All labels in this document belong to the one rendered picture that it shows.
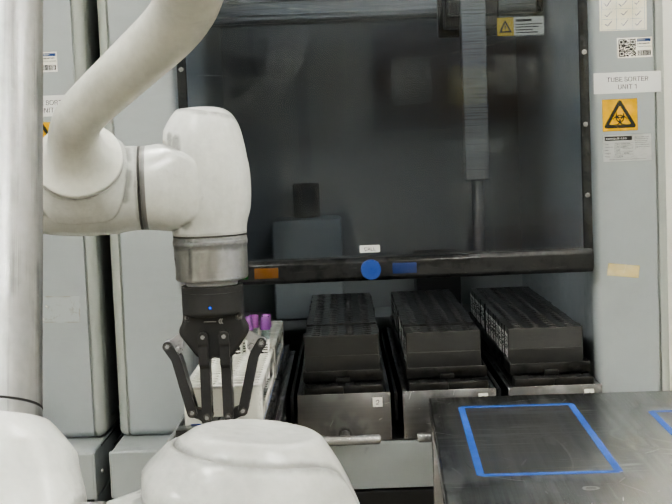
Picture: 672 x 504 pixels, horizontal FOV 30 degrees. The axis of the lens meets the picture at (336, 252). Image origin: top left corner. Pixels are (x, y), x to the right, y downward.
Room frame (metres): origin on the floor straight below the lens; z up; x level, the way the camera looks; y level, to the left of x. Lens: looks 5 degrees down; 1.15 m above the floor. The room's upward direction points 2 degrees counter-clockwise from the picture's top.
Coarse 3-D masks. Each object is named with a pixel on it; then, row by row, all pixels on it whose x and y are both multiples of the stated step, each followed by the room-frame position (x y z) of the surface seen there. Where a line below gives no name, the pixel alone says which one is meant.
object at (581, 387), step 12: (480, 336) 2.24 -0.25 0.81; (492, 360) 2.03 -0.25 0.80; (492, 372) 1.98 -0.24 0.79; (504, 372) 1.91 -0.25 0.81; (552, 372) 1.81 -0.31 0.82; (576, 372) 1.89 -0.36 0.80; (588, 372) 1.82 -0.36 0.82; (504, 384) 1.83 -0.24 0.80; (516, 384) 1.79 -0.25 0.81; (528, 384) 1.79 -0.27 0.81; (540, 384) 1.79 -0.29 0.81; (552, 384) 1.79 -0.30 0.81; (564, 384) 1.79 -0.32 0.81; (576, 384) 1.78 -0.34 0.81; (588, 384) 1.78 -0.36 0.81; (600, 384) 1.78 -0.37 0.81
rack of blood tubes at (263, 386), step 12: (216, 360) 1.77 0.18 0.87; (240, 360) 1.76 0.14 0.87; (264, 360) 1.76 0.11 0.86; (216, 372) 1.67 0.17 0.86; (240, 372) 1.67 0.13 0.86; (264, 372) 1.66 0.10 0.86; (192, 384) 1.60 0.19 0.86; (216, 384) 1.58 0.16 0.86; (240, 384) 1.58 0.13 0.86; (264, 384) 1.62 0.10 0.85; (216, 396) 1.57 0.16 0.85; (240, 396) 1.57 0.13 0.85; (252, 396) 1.57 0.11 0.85; (264, 396) 1.76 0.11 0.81; (216, 408) 1.57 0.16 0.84; (252, 408) 1.57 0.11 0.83; (264, 408) 1.61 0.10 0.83; (192, 420) 1.57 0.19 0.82
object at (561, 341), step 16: (512, 336) 1.86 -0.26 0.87; (528, 336) 1.86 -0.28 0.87; (544, 336) 1.86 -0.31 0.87; (560, 336) 1.86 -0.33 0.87; (576, 336) 1.86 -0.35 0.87; (512, 352) 1.86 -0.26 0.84; (528, 352) 1.86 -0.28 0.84; (544, 352) 1.86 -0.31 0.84; (560, 352) 1.86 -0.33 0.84; (576, 352) 1.86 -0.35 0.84
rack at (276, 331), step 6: (276, 324) 2.13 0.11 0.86; (282, 324) 2.15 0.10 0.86; (258, 330) 2.08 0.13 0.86; (270, 330) 2.06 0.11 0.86; (276, 330) 2.06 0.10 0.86; (282, 330) 2.14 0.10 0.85; (270, 336) 2.00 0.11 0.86; (276, 336) 1.99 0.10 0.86; (282, 336) 2.15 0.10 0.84; (270, 342) 1.93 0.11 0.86; (276, 342) 1.95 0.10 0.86; (282, 342) 2.15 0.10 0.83; (276, 348) 1.94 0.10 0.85; (282, 348) 2.11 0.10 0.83; (276, 354) 2.06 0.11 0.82; (276, 360) 2.07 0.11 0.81; (276, 366) 1.92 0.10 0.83; (276, 372) 1.91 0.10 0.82
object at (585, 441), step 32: (448, 416) 1.54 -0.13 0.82; (480, 416) 1.54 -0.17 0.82; (512, 416) 1.53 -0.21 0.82; (544, 416) 1.52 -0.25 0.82; (576, 416) 1.51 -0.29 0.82; (608, 416) 1.51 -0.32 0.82; (640, 416) 1.50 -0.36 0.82; (448, 448) 1.38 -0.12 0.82; (480, 448) 1.37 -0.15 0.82; (512, 448) 1.36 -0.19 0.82; (544, 448) 1.36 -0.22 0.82; (576, 448) 1.35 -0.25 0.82; (608, 448) 1.35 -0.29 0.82; (640, 448) 1.34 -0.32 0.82; (448, 480) 1.24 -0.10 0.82; (480, 480) 1.24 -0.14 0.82; (512, 480) 1.23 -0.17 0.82; (544, 480) 1.23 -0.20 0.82; (576, 480) 1.22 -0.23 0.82; (608, 480) 1.22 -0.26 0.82; (640, 480) 1.21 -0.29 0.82
